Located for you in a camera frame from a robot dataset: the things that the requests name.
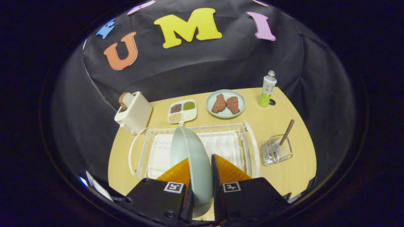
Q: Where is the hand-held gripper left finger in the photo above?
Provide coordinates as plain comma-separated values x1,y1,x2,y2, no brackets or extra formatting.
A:
118,158,195,227

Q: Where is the white wire dish rack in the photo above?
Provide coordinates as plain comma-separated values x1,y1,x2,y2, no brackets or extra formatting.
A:
128,121,261,180

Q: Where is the green drink bottle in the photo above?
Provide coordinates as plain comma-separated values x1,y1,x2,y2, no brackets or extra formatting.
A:
258,70,277,108

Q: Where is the clear plastic basket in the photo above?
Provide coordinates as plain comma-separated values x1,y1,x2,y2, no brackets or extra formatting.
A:
261,134,293,166

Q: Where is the spoon with brown wooden handle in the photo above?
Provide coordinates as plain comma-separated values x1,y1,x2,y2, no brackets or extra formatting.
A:
272,119,295,155

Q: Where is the brown meat piece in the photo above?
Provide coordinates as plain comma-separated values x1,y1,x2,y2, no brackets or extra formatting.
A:
226,96,241,115
211,94,227,114

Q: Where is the white toaster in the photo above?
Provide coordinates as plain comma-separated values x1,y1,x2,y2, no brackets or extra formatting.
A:
114,91,153,135

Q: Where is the deep pale green plate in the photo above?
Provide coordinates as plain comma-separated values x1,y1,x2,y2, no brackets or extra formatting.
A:
170,126,214,218

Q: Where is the flat light green dish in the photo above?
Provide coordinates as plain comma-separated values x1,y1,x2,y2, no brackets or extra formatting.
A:
205,90,246,119

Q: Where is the toast bread slice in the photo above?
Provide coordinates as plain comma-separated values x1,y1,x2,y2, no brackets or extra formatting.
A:
119,92,134,111

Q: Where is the white divided grain tray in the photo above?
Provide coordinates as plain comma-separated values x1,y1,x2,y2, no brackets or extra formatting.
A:
167,99,198,124

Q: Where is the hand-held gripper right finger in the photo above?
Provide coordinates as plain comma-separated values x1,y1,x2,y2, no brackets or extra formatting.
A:
211,154,290,227

